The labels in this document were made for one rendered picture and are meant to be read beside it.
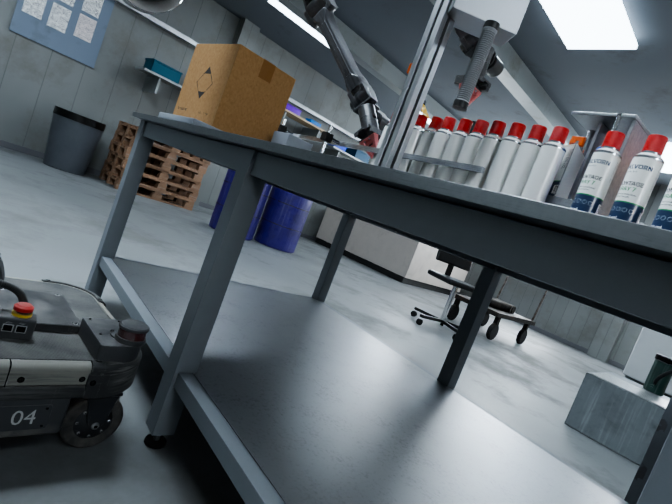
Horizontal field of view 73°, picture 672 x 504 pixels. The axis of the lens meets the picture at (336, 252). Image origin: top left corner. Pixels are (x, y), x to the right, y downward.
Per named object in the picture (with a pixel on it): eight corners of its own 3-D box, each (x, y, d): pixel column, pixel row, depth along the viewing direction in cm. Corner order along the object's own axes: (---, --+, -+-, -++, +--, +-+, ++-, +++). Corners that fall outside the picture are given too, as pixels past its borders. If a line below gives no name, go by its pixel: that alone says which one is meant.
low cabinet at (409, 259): (372, 259, 1119) (387, 222, 1111) (460, 298, 944) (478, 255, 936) (313, 241, 971) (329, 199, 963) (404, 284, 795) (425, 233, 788)
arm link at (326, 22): (300, 10, 161) (322, -13, 155) (310, 15, 166) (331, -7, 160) (350, 113, 154) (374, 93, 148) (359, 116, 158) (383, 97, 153)
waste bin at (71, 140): (82, 172, 638) (98, 122, 632) (94, 180, 598) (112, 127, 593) (32, 157, 595) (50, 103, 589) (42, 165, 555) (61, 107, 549)
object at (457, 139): (450, 198, 121) (480, 125, 120) (440, 193, 118) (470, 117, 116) (435, 194, 125) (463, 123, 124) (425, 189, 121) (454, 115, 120)
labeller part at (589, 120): (650, 138, 101) (652, 134, 101) (635, 117, 94) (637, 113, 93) (588, 132, 111) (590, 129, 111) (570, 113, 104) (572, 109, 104)
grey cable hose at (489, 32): (469, 112, 110) (502, 27, 108) (460, 105, 107) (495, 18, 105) (457, 111, 112) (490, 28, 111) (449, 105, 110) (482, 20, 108)
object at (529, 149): (520, 216, 105) (555, 132, 104) (510, 210, 102) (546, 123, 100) (501, 211, 109) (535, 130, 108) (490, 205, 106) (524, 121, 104)
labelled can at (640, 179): (633, 245, 87) (678, 143, 85) (624, 239, 84) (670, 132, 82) (605, 238, 91) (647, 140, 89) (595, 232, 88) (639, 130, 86)
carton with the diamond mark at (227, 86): (269, 153, 161) (296, 79, 159) (211, 126, 144) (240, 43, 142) (226, 140, 182) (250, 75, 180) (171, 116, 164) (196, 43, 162)
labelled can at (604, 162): (593, 235, 93) (634, 139, 91) (583, 229, 89) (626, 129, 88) (568, 229, 97) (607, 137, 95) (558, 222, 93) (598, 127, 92)
